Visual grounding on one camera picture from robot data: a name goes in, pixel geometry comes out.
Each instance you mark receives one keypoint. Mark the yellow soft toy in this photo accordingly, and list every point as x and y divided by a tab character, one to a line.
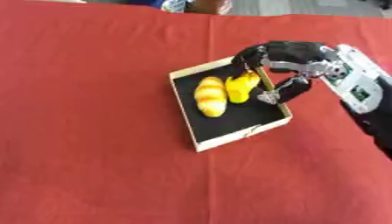
241	87

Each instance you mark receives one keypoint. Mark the tan box with black inside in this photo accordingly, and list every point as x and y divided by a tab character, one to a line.
240	116

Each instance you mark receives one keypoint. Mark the yellow orange striped bread toy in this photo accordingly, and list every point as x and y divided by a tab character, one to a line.
211	96

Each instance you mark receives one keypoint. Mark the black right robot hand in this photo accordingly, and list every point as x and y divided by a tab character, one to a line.
293	52

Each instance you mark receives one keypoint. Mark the person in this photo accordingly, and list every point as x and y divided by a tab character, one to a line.
196	5

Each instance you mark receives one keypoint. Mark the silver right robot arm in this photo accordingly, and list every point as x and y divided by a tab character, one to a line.
363	87

